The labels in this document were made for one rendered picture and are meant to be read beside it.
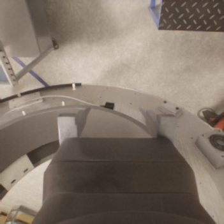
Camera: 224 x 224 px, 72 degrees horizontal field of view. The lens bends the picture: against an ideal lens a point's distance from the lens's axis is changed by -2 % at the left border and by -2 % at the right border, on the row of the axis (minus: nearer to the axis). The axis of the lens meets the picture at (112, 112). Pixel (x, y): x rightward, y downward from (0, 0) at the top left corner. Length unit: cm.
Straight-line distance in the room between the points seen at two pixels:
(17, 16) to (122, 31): 72
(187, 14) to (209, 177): 61
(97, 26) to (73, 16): 20
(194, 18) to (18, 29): 103
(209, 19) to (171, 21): 14
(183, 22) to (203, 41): 74
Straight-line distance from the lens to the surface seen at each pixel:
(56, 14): 147
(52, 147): 115
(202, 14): 79
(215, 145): 69
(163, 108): 83
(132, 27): 137
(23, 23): 125
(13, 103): 102
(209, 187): 65
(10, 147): 88
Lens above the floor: 134
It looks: 49 degrees down
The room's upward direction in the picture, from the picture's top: 170 degrees counter-clockwise
